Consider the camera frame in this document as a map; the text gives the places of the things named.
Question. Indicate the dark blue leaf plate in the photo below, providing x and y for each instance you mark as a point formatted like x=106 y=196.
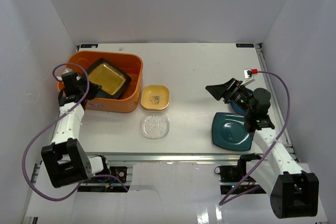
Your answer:
x=237 y=108

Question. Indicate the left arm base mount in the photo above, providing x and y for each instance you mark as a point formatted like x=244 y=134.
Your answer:
x=107 y=179

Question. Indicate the teal square large plate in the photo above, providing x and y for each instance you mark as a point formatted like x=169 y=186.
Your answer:
x=228 y=132

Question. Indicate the amber black-rimmed square plate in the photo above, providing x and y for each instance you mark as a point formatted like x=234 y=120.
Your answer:
x=112 y=79

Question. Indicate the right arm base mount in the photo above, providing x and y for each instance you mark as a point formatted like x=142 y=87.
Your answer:
x=234 y=173

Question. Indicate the aluminium table frame rail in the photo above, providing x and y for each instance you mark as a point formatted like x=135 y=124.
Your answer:
x=185 y=69

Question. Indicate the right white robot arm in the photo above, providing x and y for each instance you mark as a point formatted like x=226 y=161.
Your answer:
x=293 y=192

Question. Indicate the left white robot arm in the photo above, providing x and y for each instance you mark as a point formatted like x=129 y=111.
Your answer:
x=65 y=160

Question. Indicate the orange plastic bin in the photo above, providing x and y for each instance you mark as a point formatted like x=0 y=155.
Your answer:
x=129 y=63

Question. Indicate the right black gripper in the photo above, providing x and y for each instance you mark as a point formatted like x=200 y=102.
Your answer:
x=218 y=91

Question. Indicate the clear glass round plate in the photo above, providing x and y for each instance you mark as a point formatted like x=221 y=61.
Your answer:
x=155 y=126

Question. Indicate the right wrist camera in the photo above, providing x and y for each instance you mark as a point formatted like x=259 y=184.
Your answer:
x=249 y=76

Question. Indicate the black floral square plate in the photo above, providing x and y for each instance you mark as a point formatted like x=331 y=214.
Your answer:
x=127 y=92

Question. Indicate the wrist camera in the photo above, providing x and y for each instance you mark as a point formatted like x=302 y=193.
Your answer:
x=249 y=76
x=68 y=73

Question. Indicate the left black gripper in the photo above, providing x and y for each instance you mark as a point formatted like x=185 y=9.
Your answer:
x=89 y=89

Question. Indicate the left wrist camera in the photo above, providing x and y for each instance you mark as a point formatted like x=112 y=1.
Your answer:
x=68 y=73

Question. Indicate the yellow square small plate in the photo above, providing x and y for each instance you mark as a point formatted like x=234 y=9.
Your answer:
x=155 y=97

